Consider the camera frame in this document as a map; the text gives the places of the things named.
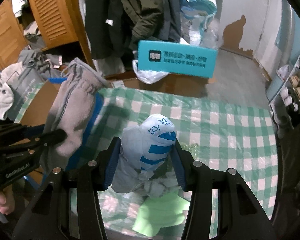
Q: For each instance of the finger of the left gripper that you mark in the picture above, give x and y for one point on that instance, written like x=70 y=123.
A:
x=28 y=137

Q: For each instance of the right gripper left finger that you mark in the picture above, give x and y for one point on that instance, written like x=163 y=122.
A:
x=47 y=215

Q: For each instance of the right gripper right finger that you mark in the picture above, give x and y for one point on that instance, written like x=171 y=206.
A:
x=240 y=215

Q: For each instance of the grey fleece sock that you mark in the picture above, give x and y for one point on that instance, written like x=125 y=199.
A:
x=71 y=112

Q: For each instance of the green sparkly knit cloth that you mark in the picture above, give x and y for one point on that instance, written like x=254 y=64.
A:
x=194 y=149

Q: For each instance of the light green cloth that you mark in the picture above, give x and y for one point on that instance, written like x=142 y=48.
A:
x=157 y=213

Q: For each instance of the small grey white sock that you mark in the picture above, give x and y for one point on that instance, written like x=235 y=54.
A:
x=159 y=187

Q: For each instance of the blue-edged cardboard box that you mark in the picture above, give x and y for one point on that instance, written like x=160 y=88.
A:
x=37 y=112

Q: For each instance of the white fluffy towel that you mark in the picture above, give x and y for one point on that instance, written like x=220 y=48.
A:
x=7 y=77

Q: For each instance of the grey tote bag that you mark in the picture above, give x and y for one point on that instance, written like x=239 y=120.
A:
x=23 y=84

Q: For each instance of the green checkered tablecloth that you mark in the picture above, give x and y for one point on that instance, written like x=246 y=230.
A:
x=228 y=135

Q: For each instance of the shoe rack with shoes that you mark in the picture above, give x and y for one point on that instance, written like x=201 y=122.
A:
x=285 y=104

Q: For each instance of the wooden louvered cabinet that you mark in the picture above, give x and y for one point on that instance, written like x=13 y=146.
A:
x=59 y=22

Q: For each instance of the brown cardboard box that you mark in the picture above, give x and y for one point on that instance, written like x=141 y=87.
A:
x=184 y=85

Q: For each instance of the dark hanging jackets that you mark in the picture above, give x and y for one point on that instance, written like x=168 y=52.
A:
x=115 y=27

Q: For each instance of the teal printed shoe box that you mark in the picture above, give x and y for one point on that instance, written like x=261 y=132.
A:
x=176 y=58

